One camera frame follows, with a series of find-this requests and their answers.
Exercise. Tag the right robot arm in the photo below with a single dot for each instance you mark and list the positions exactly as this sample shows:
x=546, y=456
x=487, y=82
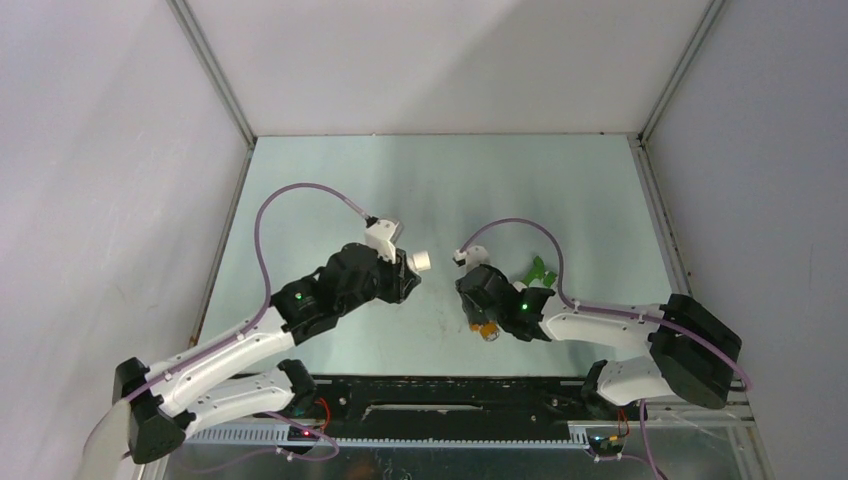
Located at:
x=679, y=348

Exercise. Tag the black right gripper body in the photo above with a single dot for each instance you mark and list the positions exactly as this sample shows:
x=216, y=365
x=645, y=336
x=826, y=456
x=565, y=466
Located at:
x=475, y=315

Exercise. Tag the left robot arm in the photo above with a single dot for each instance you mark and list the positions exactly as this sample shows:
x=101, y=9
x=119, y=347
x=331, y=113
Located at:
x=174, y=399

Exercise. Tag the orange water faucet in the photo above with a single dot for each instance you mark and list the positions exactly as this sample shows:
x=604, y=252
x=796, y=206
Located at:
x=489, y=332

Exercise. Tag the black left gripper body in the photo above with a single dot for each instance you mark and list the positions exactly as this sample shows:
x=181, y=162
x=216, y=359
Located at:
x=378, y=286

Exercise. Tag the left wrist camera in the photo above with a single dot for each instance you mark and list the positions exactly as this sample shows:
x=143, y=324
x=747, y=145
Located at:
x=381, y=235

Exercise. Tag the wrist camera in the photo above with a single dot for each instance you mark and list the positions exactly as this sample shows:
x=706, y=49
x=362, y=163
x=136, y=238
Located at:
x=471, y=257
x=381, y=235

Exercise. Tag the green water faucet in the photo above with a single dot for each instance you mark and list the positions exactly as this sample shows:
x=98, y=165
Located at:
x=539, y=275

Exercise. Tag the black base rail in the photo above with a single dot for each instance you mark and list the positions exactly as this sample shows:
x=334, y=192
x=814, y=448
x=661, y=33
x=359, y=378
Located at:
x=462, y=409

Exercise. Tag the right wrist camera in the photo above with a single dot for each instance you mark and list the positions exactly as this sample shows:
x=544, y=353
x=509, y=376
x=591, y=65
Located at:
x=471, y=257

